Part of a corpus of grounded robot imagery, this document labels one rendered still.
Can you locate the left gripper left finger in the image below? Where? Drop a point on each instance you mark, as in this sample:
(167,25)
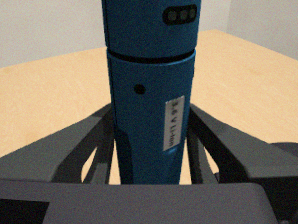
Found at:
(60,156)

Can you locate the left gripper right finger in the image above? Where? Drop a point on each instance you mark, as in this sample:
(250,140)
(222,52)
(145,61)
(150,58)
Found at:
(241,158)

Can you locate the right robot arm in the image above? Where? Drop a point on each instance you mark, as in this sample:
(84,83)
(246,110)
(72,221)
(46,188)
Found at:
(290,147)

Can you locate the blue electric nut driver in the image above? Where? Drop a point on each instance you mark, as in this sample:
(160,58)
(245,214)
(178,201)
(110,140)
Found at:
(150,59)

